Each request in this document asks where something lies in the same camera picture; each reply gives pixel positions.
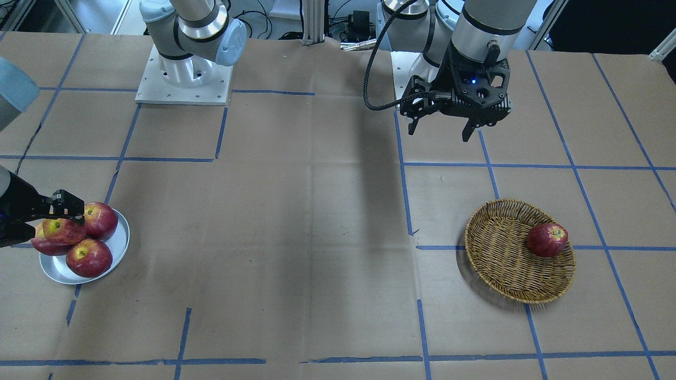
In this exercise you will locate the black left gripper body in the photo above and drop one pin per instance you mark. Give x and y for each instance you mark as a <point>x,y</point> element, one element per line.
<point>452,77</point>

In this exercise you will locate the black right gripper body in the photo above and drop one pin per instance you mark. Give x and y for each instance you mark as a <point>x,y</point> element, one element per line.
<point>20,205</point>

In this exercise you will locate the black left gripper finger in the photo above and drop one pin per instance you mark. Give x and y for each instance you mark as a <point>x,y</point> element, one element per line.
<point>413,120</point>
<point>472,125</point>

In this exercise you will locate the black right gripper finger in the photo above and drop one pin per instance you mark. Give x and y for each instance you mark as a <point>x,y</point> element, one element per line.
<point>67,206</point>

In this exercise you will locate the red yellow apple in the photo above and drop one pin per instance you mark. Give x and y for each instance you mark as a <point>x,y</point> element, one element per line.
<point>63,231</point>

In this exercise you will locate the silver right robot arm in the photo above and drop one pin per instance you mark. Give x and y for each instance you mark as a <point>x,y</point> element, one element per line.
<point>195,44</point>

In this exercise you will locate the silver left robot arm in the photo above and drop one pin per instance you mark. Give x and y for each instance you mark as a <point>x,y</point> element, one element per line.
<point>429,27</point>

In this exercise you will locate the red apple on plate back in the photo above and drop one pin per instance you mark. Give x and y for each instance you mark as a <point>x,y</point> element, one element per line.
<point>100,220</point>

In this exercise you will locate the red apple on plate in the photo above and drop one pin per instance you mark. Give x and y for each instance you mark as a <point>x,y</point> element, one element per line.
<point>89,258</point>
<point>42,245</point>
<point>100,220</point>

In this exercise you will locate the red apple on plate front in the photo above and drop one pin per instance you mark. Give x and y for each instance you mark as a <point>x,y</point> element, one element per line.
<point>89,258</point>

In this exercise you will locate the silver metal plate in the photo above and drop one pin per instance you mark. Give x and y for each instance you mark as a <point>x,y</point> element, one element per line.
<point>57,270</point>

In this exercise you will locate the brown wicker basket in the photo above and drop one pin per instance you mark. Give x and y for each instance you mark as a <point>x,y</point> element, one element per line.
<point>495,243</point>

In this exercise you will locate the dark red apple in basket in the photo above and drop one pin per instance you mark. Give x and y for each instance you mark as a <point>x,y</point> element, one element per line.
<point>547,240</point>

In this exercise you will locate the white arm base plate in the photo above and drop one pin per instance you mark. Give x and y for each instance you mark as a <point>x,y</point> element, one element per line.
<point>406,64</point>
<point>192,81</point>

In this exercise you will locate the aluminium frame post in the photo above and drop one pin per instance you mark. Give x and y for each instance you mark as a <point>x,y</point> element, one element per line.
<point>313,18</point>

